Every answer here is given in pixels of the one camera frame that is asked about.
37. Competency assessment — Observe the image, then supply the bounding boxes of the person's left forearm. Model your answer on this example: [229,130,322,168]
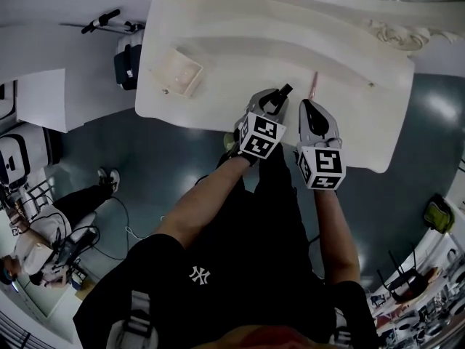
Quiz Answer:
[154,154,255,250]

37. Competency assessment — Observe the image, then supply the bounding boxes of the white ornate dressing table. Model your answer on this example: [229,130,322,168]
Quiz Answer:
[134,0,459,174]

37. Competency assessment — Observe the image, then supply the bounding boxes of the white cabinet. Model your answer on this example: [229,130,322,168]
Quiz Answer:
[16,68,70,135]

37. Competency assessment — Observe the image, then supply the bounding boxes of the person's black trousers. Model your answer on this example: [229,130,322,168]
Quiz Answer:
[195,143,308,257]

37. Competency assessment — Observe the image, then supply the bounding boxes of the person's black t-shirt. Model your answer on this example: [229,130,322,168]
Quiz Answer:
[72,227,379,349]

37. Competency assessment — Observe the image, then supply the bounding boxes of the grey backpack strap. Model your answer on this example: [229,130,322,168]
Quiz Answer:
[328,307,353,349]
[105,289,161,349]

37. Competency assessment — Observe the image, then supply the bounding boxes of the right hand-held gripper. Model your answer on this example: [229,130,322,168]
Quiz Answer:
[296,98,346,190]

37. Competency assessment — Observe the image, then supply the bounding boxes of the person's right forearm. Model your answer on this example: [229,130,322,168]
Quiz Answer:
[314,189,361,286]

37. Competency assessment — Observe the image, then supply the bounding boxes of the black scooter suitcase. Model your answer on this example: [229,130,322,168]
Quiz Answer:
[80,8,145,91]

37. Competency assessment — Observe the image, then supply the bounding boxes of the small white tray box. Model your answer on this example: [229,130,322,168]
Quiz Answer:
[150,47,204,97]

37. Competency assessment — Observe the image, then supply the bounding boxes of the black metal chair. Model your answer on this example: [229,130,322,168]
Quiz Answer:
[377,249,432,303]

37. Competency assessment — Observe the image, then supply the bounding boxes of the grey office chair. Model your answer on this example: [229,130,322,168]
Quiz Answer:
[54,211,101,268]

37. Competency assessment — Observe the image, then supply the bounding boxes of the white black-trimmed machine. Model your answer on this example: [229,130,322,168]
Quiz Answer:
[0,133,32,192]

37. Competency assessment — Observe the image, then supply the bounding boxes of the pink pencil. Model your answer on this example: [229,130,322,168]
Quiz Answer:
[307,71,320,100]

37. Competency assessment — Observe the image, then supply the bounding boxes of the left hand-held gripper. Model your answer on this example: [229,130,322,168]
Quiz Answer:
[238,88,291,159]

